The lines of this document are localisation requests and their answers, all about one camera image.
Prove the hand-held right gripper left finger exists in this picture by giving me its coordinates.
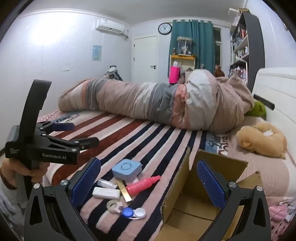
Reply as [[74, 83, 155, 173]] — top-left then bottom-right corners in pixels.
[[24, 157, 102, 241]]

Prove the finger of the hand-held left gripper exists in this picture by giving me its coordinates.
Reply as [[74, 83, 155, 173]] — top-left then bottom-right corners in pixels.
[[46, 136, 100, 152], [38, 120, 76, 137]]

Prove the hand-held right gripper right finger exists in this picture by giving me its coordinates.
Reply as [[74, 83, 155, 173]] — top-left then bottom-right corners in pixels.
[[196, 159, 271, 241]]

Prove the person's left hand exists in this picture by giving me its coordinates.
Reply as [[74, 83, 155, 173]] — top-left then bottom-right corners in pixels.
[[0, 159, 50, 187]]

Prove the small clear bottle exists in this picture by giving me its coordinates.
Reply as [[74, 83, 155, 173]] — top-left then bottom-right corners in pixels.
[[97, 179, 118, 189]]

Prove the white rectangular case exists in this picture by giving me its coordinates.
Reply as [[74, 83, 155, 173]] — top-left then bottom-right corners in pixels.
[[92, 187, 121, 200]]

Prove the cardboard box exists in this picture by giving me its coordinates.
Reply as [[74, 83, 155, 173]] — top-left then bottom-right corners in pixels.
[[160, 147, 269, 241]]

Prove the clear tape roll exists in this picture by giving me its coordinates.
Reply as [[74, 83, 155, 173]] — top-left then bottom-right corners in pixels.
[[106, 199, 125, 215]]

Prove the gold nail file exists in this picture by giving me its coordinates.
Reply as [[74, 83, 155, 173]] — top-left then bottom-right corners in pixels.
[[116, 178, 132, 202]]

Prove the blue square case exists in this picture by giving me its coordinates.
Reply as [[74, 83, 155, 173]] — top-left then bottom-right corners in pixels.
[[112, 159, 143, 184]]

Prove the pink plastic bottle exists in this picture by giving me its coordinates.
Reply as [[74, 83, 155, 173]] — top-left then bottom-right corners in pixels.
[[126, 175, 161, 196]]

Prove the blue white contact lens case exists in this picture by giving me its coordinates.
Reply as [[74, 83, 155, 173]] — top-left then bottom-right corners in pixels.
[[122, 207, 147, 219]]

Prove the striped bed sheet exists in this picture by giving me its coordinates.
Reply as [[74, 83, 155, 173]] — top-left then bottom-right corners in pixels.
[[36, 108, 232, 241]]

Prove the rolled pink grey quilt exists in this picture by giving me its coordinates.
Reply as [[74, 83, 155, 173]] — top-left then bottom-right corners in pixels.
[[58, 69, 255, 134]]

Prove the pink ribbed cloth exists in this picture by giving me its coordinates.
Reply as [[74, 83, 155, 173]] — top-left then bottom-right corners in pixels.
[[228, 116, 296, 203]]

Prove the tan plush toy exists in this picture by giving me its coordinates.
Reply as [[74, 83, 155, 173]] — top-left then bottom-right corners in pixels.
[[235, 121, 287, 159]]

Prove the black bag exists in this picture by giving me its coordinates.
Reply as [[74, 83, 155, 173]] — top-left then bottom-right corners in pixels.
[[103, 65, 123, 82]]

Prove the pink crumpled cloth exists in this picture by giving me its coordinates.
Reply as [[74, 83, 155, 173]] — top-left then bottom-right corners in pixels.
[[269, 199, 296, 224]]

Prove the green plush toy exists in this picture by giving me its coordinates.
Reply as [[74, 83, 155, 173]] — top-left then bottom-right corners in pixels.
[[245, 100, 267, 118]]

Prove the white door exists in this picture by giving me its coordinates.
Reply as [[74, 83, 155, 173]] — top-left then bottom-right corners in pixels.
[[133, 35, 158, 82]]

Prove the pink gift bag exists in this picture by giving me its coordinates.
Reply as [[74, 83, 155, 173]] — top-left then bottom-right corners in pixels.
[[169, 65, 181, 84]]

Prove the white air conditioner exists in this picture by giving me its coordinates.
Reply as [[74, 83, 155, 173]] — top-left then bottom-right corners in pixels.
[[95, 19, 125, 35]]

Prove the white headboard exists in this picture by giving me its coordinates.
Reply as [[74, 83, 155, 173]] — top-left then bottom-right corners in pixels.
[[250, 67, 296, 131]]

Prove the yellow white shelf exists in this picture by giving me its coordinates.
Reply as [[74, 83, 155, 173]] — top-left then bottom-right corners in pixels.
[[170, 54, 197, 82]]

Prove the glass display case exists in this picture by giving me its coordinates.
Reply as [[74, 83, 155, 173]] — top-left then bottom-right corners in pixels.
[[177, 36, 193, 56]]

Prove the teal curtain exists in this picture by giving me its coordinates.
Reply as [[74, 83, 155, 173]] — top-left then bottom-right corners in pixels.
[[169, 19, 216, 70]]

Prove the dark bookshelf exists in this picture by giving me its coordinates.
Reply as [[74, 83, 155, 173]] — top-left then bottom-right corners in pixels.
[[228, 8, 265, 90]]

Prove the blue wall poster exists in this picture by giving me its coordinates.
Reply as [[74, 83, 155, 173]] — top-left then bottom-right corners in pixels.
[[92, 45, 103, 62]]

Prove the round wall clock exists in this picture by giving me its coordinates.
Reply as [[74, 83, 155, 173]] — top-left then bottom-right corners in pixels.
[[158, 23, 173, 36]]

